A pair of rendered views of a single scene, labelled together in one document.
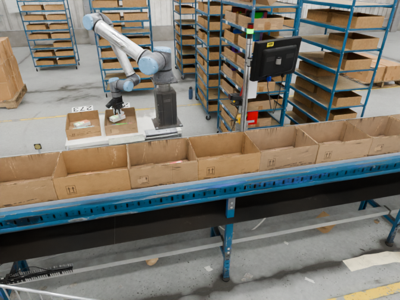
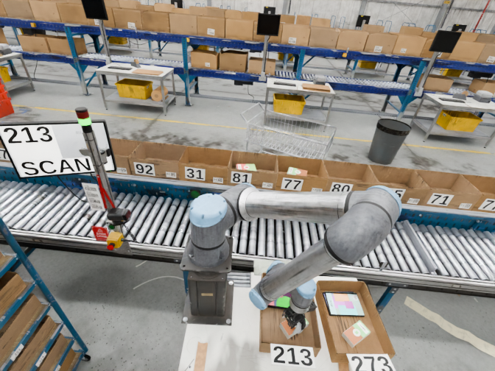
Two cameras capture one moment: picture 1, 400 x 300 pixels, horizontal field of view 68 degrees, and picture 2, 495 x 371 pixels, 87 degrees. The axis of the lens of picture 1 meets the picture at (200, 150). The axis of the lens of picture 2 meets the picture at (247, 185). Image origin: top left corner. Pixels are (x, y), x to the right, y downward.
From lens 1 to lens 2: 3.40 m
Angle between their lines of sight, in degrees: 113
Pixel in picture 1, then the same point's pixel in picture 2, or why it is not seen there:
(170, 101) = not seen: hidden behind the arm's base
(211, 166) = (222, 154)
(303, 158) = (155, 151)
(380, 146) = not seen: hidden behind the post
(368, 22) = not seen: outside the picture
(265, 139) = (158, 169)
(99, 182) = (295, 163)
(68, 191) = (312, 168)
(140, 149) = (267, 177)
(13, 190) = (343, 165)
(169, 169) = (251, 155)
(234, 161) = (207, 151)
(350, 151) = (117, 146)
